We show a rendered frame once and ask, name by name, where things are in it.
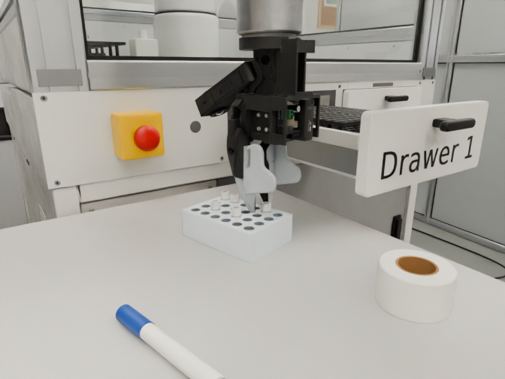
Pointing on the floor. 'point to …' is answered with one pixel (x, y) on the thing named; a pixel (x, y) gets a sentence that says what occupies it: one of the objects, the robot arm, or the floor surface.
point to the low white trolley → (228, 301)
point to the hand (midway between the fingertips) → (255, 198)
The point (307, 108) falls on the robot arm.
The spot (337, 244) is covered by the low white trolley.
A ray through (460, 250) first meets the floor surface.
